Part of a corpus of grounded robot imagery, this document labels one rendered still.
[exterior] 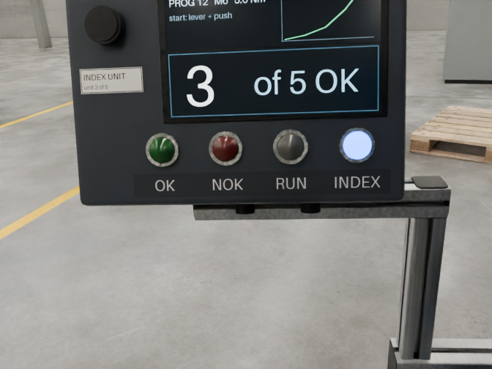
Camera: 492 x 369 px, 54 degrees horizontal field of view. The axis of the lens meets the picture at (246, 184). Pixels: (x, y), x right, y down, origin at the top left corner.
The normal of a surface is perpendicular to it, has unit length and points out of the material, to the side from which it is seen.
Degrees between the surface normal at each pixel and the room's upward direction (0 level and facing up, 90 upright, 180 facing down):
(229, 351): 0
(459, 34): 90
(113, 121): 75
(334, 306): 0
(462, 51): 90
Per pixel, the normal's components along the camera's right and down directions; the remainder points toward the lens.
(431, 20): -0.36, 0.37
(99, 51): -0.09, 0.13
